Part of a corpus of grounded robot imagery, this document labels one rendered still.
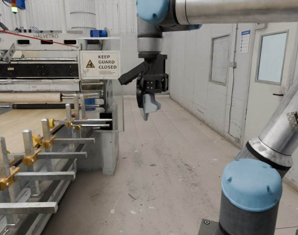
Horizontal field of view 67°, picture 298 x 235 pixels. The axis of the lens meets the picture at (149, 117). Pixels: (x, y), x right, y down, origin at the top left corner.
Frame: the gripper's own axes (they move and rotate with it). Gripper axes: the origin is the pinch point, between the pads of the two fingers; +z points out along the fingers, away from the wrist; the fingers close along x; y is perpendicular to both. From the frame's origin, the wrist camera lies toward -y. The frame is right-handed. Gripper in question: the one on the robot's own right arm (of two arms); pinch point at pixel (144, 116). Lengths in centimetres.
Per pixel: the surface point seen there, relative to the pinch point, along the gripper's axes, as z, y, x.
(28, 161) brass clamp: 37, -78, 15
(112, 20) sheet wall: -161, -439, 712
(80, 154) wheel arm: 36, -56, 33
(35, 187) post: 54, -78, 18
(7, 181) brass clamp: 36, -67, -5
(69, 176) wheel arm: 37, -45, 11
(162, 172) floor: 132, -63, 203
